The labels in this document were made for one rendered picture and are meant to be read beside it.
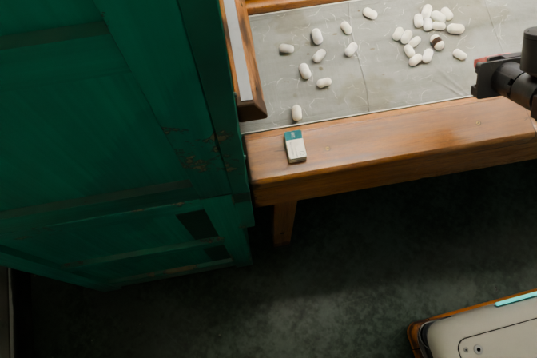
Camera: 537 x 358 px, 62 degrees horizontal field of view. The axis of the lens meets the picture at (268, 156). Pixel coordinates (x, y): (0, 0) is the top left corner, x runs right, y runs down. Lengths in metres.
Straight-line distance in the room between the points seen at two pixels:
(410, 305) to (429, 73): 0.87
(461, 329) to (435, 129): 0.64
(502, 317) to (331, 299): 0.52
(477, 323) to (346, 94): 0.76
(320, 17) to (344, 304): 0.95
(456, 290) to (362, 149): 0.91
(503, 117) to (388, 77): 0.24
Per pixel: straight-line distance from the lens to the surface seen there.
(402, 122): 0.95
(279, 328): 1.58
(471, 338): 1.40
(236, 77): 0.85
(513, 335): 1.45
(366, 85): 1.00
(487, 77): 0.86
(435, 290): 1.68
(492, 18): 1.20
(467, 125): 0.99
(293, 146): 0.87
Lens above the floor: 1.58
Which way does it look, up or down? 68 degrees down
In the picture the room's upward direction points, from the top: 2 degrees counter-clockwise
